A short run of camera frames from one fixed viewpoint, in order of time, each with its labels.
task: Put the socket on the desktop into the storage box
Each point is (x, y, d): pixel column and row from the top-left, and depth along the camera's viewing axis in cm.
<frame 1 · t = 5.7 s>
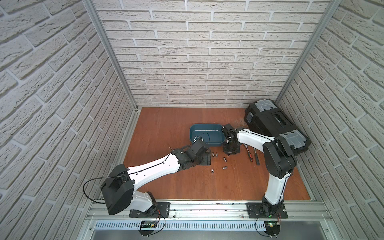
left hand: (208, 156, 80), fingers open
right hand: (229, 152, 95), fingers closed
black grey toolbox: (263, 117, 95), point 17 cm above the table
round chrome socket front: (212, 170, 87), point 2 cm above the table

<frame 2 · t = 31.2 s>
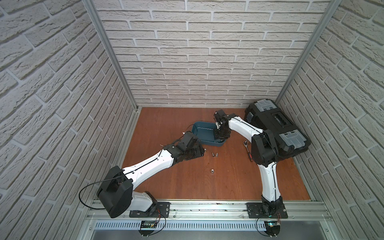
left hand: (204, 149, 81), fingers open
right hand: (219, 137, 99), fingers open
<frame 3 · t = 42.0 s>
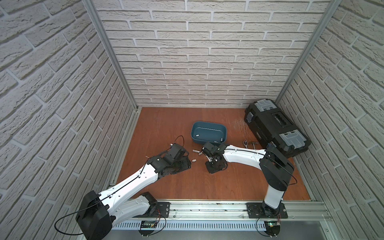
left hand: (190, 162, 79), fingers open
right hand: (212, 170, 87), fingers open
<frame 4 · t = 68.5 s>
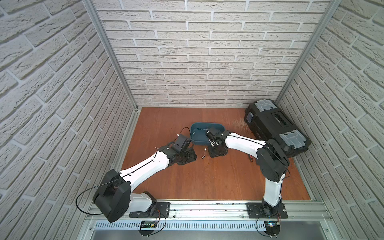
left hand: (197, 155, 82), fingers open
right hand: (214, 154, 92), fingers open
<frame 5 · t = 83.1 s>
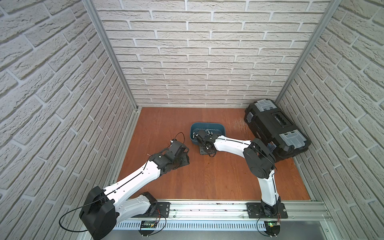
left hand: (188, 157, 81), fingers open
right hand: (206, 149, 96), fingers closed
